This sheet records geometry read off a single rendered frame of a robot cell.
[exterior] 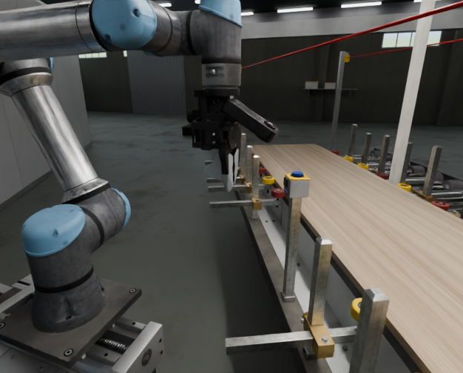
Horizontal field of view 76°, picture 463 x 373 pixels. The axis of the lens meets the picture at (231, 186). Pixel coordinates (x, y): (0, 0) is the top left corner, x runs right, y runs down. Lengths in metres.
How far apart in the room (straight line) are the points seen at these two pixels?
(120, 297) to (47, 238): 0.24
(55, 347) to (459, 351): 0.93
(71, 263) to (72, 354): 0.17
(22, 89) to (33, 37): 0.24
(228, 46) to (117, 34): 0.19
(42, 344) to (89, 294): 0.12
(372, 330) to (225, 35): 0.63
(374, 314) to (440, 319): 0.42
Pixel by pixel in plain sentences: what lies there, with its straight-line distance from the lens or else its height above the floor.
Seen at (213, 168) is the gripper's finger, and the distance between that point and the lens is 0.62.
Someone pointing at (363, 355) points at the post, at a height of 0.99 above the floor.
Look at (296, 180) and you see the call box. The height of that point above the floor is 1.22.
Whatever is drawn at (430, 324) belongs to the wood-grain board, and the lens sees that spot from 1.05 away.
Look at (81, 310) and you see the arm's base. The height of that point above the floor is 1.07.
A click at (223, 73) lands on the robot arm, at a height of 1.54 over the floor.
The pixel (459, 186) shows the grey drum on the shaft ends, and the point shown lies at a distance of 2.68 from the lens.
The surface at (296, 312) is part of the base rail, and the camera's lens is 1.26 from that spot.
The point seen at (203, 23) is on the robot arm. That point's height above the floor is 1.62.
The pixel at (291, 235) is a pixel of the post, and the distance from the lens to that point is 1.13.
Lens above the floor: 1.53
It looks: 19 degrees down
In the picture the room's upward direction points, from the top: straight up
